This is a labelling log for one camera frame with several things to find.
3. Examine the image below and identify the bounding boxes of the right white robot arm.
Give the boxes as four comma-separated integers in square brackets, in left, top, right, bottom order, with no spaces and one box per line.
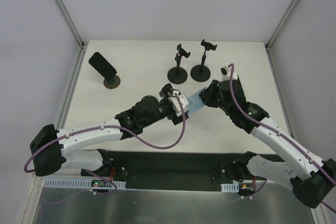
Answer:
[199,79,335,208]

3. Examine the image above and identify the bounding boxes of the black round-base phone stand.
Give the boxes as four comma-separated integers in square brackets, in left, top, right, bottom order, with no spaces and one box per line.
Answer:
[190,39,217,82]

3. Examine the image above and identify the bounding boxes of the left aluminium frame post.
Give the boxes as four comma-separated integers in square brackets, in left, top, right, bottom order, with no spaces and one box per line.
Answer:
[40,0,89,51]

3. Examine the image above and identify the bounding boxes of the light blue cased phone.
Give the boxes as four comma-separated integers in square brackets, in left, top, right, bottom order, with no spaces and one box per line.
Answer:
[188,87,206,115]

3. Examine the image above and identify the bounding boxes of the white cable duct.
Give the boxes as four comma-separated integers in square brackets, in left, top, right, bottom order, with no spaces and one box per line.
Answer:
[44,178,126,190]
[220,182,239,193]

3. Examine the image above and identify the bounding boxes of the aluminium frame post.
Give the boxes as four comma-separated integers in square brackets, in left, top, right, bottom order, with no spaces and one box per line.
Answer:
[264,0,318,49]
[40,0,89,51]

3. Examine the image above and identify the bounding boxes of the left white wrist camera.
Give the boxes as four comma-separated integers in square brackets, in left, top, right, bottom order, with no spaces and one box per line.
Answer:
[168,93,190,116]

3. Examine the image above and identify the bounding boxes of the right aluminium frame post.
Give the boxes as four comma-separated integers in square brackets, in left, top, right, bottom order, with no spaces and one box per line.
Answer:
[264,0,318,49]

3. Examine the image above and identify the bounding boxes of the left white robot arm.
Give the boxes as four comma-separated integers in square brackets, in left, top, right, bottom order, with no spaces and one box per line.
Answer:
[24,84,190,177]

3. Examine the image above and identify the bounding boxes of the black phone on wooden stand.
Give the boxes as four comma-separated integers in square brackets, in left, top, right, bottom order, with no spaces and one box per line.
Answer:
[88,52,117,81]

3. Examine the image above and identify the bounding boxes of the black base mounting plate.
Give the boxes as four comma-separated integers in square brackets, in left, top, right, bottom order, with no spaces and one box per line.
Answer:
[78,149,301,191]

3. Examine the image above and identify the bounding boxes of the purple cable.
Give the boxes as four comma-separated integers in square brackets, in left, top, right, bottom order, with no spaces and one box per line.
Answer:
[227,63,336,206]
[24,94,187,174]

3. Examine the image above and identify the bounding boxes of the left white cable duct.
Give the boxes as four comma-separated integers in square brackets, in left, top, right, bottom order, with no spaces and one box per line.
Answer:
[44,178,126,190]

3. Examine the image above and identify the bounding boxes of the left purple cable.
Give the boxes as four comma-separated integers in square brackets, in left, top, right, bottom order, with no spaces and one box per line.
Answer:
[24,94,187,174]

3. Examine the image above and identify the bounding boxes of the wooden-base phone stand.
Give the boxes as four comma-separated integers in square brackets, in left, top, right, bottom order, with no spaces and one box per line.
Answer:
[103,75,121,89]

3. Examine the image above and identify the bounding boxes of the right white cable duct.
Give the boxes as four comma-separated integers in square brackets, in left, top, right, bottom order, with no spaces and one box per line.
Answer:
[220,182,239,193]

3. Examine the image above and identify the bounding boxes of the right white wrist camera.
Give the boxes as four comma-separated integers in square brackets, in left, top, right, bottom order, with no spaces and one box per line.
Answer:
[220,64,239,82]

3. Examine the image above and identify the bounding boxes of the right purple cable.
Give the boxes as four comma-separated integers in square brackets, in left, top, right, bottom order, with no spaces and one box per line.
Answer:
[227,63,336,206]

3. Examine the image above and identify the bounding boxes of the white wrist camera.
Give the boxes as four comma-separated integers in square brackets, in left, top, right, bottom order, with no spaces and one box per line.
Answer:
[220,64,239,82]
[168,93,190,116]

